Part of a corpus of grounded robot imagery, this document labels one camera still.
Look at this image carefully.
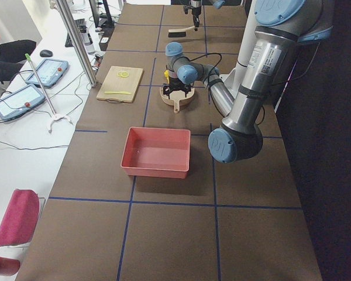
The pink plastic bin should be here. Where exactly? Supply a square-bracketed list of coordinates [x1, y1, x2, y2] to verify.
[121, 127, 191, 179]

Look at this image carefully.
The bamboo cutting board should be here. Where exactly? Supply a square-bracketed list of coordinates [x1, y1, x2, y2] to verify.
[97, 66, 143, 103]

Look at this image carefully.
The yellow-green plastic knife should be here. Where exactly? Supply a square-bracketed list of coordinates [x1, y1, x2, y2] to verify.
[104, 91, 132, 95]

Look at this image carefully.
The blue teach pendant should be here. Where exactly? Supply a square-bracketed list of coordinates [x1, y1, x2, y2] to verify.
[30, 58, 69, 88]
[0, 84, 46, 121]

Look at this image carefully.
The black keyboard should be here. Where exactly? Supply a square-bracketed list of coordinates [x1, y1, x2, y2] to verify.
[64, 18, 85, 47]

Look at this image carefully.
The seated person in black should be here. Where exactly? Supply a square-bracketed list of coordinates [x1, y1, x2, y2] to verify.
[0, 39, 37, 81]

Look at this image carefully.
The red cloth chair back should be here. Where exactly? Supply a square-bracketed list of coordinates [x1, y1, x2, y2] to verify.
[0, 189, 40, 276]

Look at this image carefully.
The yellow toy corn cob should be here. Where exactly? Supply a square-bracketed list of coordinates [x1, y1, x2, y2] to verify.
[164, 70, 169, 83]

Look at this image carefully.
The beige plastic dustpan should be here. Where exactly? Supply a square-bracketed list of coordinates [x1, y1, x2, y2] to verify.
[160, 88, 195, 114]

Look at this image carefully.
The white reacher grabber stick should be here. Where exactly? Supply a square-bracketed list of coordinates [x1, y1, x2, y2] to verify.
[25, 53, 73, 133]

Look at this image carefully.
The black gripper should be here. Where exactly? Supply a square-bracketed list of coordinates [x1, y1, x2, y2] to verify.
[162, 83, 191, 98]
[182, 0, 201, 30]

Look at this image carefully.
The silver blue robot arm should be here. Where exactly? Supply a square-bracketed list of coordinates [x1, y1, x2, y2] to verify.
[163, 1, 335, 163]

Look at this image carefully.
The upper toy lemon slice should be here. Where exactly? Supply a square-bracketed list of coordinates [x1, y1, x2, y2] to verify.
[117, 71, 129, 78]

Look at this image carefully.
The aluminium frame post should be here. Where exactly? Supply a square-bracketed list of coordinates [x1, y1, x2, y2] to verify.
[55, 0, 97, 88]

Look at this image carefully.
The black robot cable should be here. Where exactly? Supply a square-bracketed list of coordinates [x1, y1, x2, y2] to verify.
[190, 52, 270, 125]

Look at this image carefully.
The black computer mouse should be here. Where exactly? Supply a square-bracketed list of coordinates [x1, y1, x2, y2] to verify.
[39, 49, 53, 57]

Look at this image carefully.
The far blue teach pendant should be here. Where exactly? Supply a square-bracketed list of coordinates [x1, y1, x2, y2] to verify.
[30, 58, 69, 88]

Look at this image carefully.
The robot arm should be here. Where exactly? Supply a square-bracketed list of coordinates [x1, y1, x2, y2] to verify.
[182, 0, 226, 31]

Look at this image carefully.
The near blue teach pendant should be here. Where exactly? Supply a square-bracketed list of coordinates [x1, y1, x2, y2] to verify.
[0, 84, 46, 121]

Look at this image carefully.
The clear water bottle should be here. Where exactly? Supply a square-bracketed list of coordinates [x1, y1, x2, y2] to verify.
[78, 24, 95, 54]

